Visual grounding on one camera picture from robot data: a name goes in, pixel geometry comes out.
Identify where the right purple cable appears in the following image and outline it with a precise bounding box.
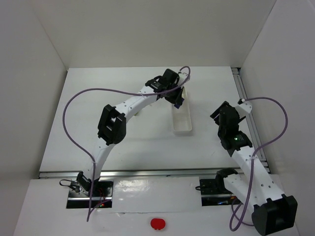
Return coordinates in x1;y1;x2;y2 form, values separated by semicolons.
229;97;288;232

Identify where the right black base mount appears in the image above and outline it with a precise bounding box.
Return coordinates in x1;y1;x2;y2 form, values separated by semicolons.
195;179;240;207

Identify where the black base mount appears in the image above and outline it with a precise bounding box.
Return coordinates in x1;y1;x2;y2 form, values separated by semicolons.
59;178;114;209
195;179;240;207

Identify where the purple lego brick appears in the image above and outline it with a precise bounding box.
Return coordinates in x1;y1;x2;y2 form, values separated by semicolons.
174;97;185;109

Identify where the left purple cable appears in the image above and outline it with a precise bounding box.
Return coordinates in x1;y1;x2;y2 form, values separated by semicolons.
63;65;191;222

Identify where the red round button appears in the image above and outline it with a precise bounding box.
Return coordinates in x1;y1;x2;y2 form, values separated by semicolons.
150;218;166;231

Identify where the aluminium rail front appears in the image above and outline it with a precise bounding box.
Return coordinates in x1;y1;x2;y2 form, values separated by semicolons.
38;168;271;180

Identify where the aluminium rail right side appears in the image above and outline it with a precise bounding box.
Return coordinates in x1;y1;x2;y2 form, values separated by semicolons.
231;67;269;168

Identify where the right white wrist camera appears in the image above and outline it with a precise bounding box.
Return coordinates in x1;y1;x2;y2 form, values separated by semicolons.
236;99;252;116

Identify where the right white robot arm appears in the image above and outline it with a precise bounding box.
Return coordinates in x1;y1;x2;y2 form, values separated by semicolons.
210;99;298;236

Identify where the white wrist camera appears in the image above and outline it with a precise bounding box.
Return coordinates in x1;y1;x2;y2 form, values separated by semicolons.
175;72;190;87
236;99;252;116

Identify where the aluminium rail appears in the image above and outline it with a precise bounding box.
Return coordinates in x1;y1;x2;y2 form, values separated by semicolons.
231;67;269;168
38;168;271;180

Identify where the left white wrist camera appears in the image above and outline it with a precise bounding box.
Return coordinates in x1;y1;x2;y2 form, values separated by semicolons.
175;72;190;87

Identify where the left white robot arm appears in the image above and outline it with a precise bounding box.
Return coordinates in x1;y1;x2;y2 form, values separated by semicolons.
77;69;189;193

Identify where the purple cable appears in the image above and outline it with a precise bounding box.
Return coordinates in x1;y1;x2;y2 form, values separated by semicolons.
229;97;288;232
63;65;191;222

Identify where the white three-compartment tray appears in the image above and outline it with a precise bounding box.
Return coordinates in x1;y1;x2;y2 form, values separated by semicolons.
171;89;192;136

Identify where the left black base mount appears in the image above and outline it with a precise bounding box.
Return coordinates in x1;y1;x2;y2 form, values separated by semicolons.
59;178;114;209

